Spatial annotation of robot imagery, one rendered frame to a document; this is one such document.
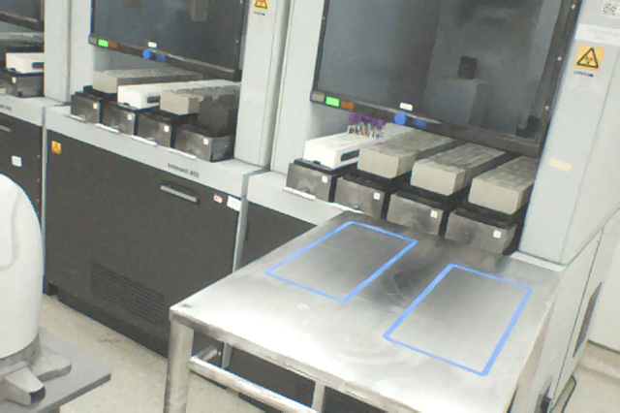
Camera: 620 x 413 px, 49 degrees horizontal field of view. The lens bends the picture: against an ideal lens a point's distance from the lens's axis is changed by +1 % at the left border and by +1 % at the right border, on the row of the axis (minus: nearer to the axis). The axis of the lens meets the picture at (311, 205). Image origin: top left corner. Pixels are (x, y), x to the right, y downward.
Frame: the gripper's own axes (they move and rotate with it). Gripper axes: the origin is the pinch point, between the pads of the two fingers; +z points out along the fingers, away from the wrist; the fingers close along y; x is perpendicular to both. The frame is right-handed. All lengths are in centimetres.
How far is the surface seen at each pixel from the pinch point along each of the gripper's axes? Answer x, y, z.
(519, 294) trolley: 31, 56, 38
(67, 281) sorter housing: 66, -102, 106
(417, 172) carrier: 74, 16, 34
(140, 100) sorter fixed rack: 70, -76, 36
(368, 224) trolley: 39, 22, 38
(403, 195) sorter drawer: 67, 17, 39
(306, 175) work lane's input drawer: 66, -11, 41
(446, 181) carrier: 74, 24, 34
